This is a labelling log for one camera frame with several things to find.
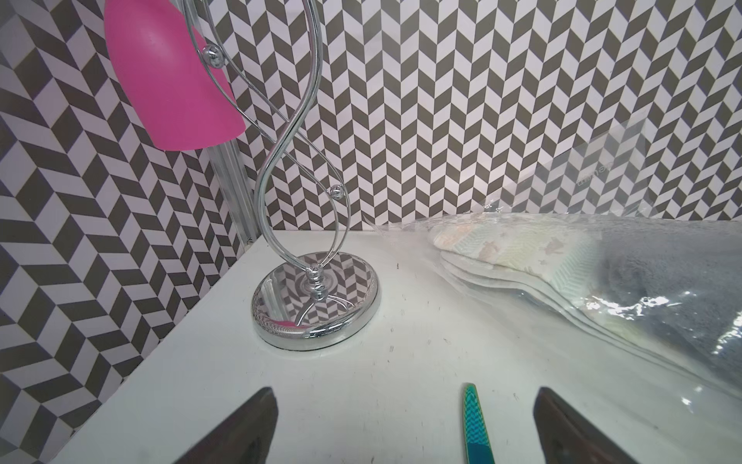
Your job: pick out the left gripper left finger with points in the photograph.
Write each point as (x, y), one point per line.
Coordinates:
(243, 437)

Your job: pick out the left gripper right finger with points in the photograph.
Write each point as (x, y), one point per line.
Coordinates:
(568, 437)

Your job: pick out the clear plastic vacuum bag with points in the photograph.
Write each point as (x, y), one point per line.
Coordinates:
(654, 398)

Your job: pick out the white patterned towel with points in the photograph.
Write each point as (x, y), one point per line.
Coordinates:
(560, 262)

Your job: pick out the grey towel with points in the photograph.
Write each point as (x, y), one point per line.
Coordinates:
(685, 278)

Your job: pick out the teal bag sealing clip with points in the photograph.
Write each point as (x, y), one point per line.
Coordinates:
(477, 443)

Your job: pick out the lower pink disc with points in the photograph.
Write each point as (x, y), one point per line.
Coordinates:
(156, 59)

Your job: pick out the silver wire spiral stand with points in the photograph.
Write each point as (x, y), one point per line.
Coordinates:
(321, 299)

